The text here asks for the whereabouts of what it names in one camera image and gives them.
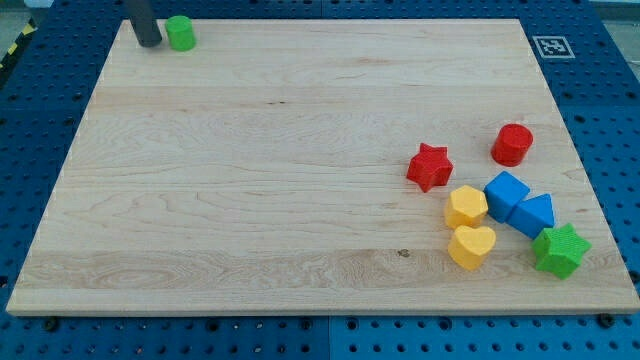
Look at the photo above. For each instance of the red star block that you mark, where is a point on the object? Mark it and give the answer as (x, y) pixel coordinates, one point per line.
(430, 167)

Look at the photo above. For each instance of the yellow heart block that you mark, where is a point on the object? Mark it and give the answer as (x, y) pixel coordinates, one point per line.
(469, 247)

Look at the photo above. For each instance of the white fiducial marker tag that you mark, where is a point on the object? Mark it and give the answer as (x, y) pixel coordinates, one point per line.
(553, 47)

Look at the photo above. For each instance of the yellow hexagon block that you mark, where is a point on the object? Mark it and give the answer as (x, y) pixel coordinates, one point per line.
(465, 206)

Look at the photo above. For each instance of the blue triangle block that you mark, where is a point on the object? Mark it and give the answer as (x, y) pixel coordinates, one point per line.
(533, 215)

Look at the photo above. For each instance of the green star block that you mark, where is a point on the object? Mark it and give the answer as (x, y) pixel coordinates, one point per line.
(560, 250)

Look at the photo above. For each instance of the red cylinder block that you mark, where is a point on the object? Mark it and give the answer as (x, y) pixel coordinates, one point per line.
(512, 144)

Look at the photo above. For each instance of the green cylinder block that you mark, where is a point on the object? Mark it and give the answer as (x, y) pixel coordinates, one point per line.
(180, 33)

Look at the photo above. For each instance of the blue cube block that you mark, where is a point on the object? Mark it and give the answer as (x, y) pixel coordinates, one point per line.
(503, 193)

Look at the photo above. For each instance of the light wooden board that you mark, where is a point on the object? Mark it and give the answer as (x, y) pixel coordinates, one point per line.
(263, 172)

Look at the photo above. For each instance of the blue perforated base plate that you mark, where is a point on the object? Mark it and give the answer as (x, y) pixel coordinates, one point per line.
(55, 73)

